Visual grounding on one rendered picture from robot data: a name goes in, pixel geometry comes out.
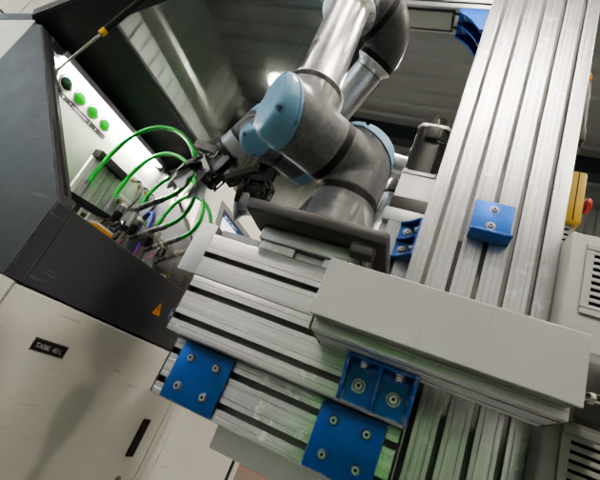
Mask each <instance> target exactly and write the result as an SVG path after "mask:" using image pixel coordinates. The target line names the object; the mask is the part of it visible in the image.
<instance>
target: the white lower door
mask: <svg viewBox="0 0 600 480"><path fill-rule="evenodd" d="M169 353H170V352H169V351H168V350H164V349H162V348H160V347H158V346H155V345H153V344H152V343H150V342H147V341H145V340H143V339H141V338H138V337H136V336H134V335H132V334H129V333H127V332H125V331H123V330H120V329H118V328H116V327H113V326H111V325H109V324H107V323H104V322H102V321H100V320H98V319H95V318H93V317H91V316H89V315H86V314H85V313H83V312H81V311H79V310H75V309H73V308H71V307H68V306H66V305H64V304H62V303H59V302H57V301H55V300H53V299H50V298H48V297H47V296H45V295H42V294H40V293H38V292H36V291H33V290H30V289H28V288H25V287H23V286H21V285H19V284H16V283H14V282H13V283H12V285H11V286H10V288H9V289H8V291H7V292H6V294H5V295H4V296H3V298H2V299H1V301H0V480H132V479H133V477H134V475H135V473H136V472H137V470H138V468H139V466H140V464H141V462H142V460H143V458H144V456H145V454H146V452H147V450H148V448H149V446H150V443H151V441H152V439H153V437H154V435H155V433H156V432H157V430H158V428H159V426H160V424H161V422H162V420H163V418H164V416H165V414H166V412H167V410H168V408H169V406H170V403H171V401H169V400H167V399H165V398H163V397H161V396H159V395H157V394H155V393H153V392H151V391H150V388H151V386H152V384H153V382H154V380H155V378H156V377H157V375H158V373H159V371H160V369H161V368H162V366H163V364H164V362H165V360H166V358H167V356H168V355H169Z"/></svg>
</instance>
